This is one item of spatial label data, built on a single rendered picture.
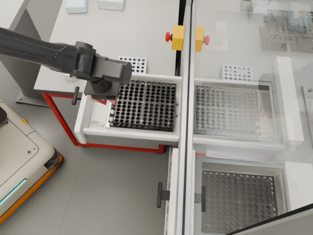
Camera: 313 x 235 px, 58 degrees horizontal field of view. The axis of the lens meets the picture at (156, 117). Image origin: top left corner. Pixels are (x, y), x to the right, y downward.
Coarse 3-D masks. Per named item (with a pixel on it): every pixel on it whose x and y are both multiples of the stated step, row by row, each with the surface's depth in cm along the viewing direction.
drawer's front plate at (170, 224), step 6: (174, 150) 88; (174, 156) 88; (174, 162) 87; (174, 168) 86; (174, 174) 85; (174, 180) 84; (174, 186) 83; (174, 192) 83; (174, 198) 82; (168, 204) 88; (174, 204) 81; (168, 210) 85; (174, 210) 80; (168, 216) 83; (174, 216) 79; (168, 222) 80; (174, 222) 79; (168, 228) 78; (168, 234) 77
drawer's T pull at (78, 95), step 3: (75, 87) 100; (78, 87) 100; (75, 90) 99; (78, 90) 100; (75, 93) 99; (78, 93) 99; (81, 93) 99; (75, 96) 98; (78, 96) 98; (81, 96) 98; (75, 99) 98; (78, 99) 99; (81, 99) 98; (72, 102) 97; (75, 102) 98
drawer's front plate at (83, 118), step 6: (84, 96) 97; (90, 96) 101; (84, 102) 95; (90, 102) 102; (84, 108) 95; (90, 108) 103; (78, 114) 93; (84, 114) 95; (90, 114) 103; (78, 120) 92; (84, 120) 96; (78, 126) 91; (84, 126) 96; (78, 132) 91; (78, 138) 96; (84, 138) 98
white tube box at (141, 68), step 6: (120, 60) 120; (126, 60) 120; (132, 60) 120; (138, 60) 122; (144, 60) 121; (132, 66) 119; (138, 66) 119; (144, 66) 119; (132, 72) 117; (138, 72) 117; (144, 72) 118
